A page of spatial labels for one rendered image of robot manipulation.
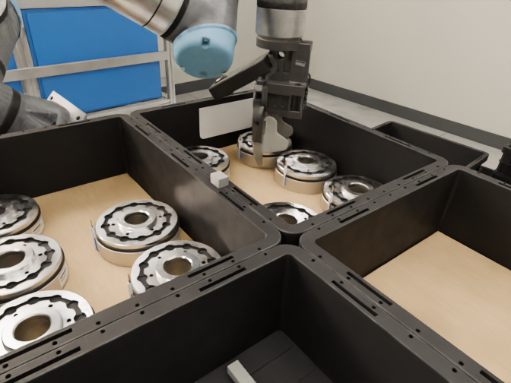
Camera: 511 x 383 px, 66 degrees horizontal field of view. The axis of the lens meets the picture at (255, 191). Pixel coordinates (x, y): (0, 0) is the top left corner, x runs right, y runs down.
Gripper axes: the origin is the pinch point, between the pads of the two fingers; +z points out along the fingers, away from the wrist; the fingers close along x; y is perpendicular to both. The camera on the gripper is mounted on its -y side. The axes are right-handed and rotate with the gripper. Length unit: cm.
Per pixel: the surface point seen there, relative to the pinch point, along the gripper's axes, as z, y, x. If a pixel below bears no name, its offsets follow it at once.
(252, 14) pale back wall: 20, -79, 350
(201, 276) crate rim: -7.9, 3.2, -40.9
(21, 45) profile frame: 13, -141, 110
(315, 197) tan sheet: 2.0, 11.3, -9.3
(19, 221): -1.0, -24.0, -30.7
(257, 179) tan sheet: 2.0, 1.1, -6.2
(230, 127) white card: -1.8, -7.0, 5.9
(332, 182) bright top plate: -1.2, 13.5, -9.1
